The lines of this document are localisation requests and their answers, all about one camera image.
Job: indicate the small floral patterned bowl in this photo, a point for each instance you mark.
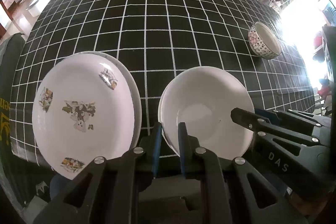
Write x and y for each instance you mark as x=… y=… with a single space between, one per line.
x=263 y=41

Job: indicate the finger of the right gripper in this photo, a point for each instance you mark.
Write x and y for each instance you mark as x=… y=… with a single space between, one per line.
x=257 y=123
x=294 y=117

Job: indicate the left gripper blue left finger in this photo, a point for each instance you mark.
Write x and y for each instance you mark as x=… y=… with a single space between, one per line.
x=151 y=145

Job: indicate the white plate cartoon pictures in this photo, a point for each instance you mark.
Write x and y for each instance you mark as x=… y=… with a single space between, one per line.
x=83 y=109

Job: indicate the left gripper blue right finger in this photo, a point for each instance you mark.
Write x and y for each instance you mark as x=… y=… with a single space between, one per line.
x=191 y=162

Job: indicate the white bowl pink pattern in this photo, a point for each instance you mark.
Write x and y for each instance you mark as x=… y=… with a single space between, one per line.
x=203 y=98

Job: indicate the black white grid tablecloth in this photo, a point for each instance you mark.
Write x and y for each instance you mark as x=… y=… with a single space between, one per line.
x=156 y=40

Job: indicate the white plastic bucket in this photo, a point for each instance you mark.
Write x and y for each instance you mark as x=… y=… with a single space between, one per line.
x=36 y=7

